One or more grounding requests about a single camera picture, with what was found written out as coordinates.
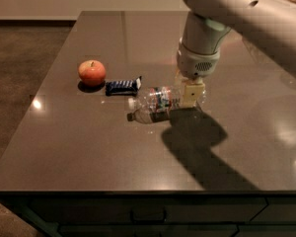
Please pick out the blue striped snack bar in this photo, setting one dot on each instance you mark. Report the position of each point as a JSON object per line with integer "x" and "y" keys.
{"x": 123, "y": 87}

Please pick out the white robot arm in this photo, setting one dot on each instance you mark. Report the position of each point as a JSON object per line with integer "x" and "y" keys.
{"x": 270, "y": 25}

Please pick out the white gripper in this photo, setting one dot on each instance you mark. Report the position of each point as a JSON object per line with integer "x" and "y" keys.
{"x": 196, "y": 64}

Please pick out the dark cabinet drawer front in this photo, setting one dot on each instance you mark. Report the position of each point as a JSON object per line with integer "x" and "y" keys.
{"x": 138, "y": 211}

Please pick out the clear plastic water bottle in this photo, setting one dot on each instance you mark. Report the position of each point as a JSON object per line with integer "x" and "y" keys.
{"x": 155, "y": 104}

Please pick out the red apple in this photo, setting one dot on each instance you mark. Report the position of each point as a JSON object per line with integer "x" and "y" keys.
{"x": 92, "y": 73}

